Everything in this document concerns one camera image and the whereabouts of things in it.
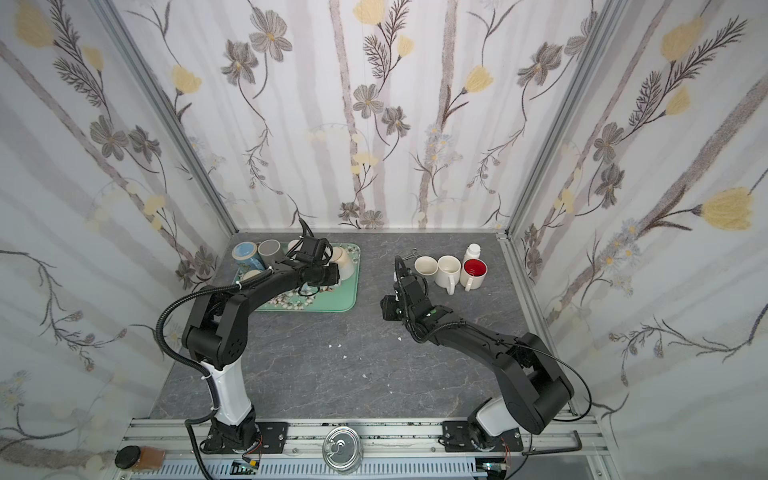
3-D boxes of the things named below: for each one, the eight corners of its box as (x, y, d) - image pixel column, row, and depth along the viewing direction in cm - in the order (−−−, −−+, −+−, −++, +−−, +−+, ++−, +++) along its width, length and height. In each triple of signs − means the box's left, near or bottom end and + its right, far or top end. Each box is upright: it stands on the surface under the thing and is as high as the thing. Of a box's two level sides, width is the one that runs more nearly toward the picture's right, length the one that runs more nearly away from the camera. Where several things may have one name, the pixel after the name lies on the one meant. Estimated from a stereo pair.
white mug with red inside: (460, 295, 104) (465, 283, 98) (456, 270, 111) (460, 257, 105) (486, 295, 104) (492, 283, 98) (480, 270, 111) (485, 257, 105)
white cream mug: (433, 294, 104) (436, 280, 97) (436, 267, 112) (440, 253, 105) (455, 298, 103) (460, 284, 96) (457, 271, 111) (462, 256, 104)
